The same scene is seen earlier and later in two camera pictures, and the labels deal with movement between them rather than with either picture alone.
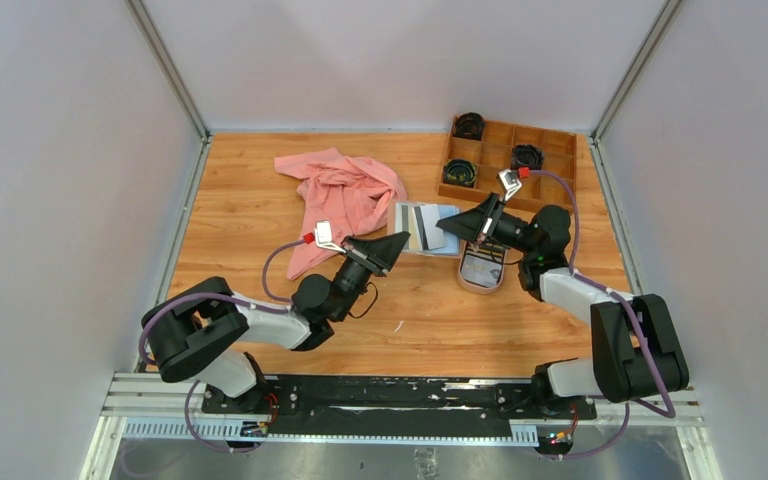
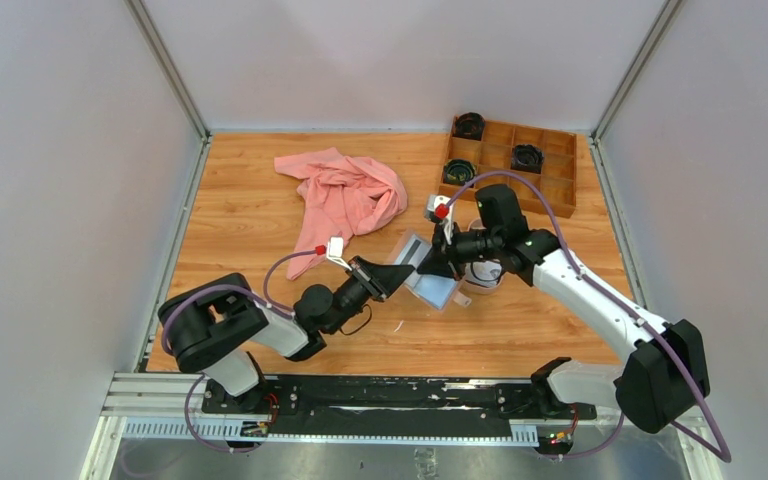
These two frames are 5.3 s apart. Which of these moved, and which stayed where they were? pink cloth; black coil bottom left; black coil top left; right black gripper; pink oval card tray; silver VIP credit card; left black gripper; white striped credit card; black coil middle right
Moved: right black gripper; white striped credit card; left black gripper
Stayed: pink oval card tray; black coil bottom left; silver VIP credit card; pink cloth; black coil top left; black coil middle right
